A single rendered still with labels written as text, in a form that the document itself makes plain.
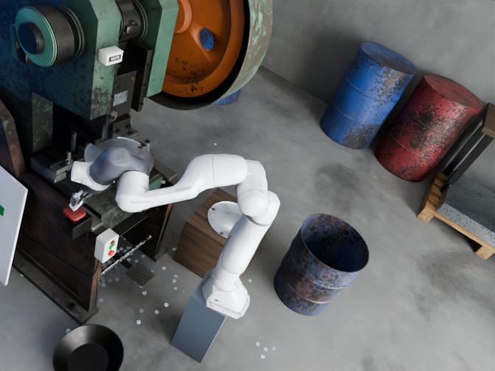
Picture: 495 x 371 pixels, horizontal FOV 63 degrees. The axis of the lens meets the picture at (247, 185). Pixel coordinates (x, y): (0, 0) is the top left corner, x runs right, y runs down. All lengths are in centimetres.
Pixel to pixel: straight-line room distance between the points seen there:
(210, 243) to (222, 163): 101
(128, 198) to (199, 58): 81
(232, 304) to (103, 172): 83
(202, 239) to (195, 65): 93
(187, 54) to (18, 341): 150
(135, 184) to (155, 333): 111
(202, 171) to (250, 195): 17
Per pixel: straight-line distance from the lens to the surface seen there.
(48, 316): 228
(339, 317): 271
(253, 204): 132
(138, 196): 130
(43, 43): 142
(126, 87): 172
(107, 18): 142
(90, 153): 187
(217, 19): 179
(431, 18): 448
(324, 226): 256
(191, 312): 194
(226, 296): 180
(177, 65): 196
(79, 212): 165
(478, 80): 454
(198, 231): 226
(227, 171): 130
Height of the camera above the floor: 198
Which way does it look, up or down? 39 degrees down
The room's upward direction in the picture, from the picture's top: 24 degrees clockwise
